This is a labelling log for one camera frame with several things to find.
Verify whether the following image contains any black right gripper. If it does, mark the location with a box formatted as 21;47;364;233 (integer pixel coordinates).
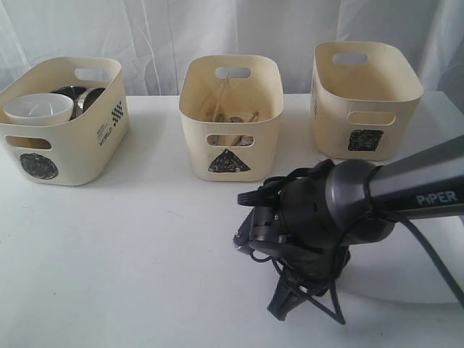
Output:
249;241;333;319

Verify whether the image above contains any white square plate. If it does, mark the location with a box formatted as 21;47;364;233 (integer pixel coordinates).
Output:
337;217;463;304

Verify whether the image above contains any wooden chopstick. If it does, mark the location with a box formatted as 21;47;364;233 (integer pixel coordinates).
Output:
229;111;260;146
207;72;230;123

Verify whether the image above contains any white ceramic bowl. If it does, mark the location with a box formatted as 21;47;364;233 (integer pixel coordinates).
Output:
4;93;74;126

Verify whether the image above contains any steel table knife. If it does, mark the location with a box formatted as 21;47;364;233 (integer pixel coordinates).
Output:
239;136;254;146

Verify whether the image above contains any steel spoon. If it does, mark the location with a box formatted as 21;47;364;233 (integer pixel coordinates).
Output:
229;116;244;123

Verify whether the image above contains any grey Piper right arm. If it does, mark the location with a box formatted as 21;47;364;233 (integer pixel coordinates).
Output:
238;137;463;323

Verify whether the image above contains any cream bin with triangle mark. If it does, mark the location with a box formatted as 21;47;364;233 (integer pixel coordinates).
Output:
179;55;283;182

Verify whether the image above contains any cream bin with square mark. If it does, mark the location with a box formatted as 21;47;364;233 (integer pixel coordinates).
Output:
311;41;424;161

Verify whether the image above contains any cream bin with circle mark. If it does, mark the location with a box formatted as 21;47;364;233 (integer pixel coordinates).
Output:
1;57;129;186

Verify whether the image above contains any white curtain backdrop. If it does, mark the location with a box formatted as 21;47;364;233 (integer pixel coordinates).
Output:
1;1;463;100

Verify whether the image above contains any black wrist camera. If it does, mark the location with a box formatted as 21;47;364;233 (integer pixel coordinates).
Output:
233;210;256;255

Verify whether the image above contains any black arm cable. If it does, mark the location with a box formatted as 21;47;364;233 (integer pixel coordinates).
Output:
237;159;464;326

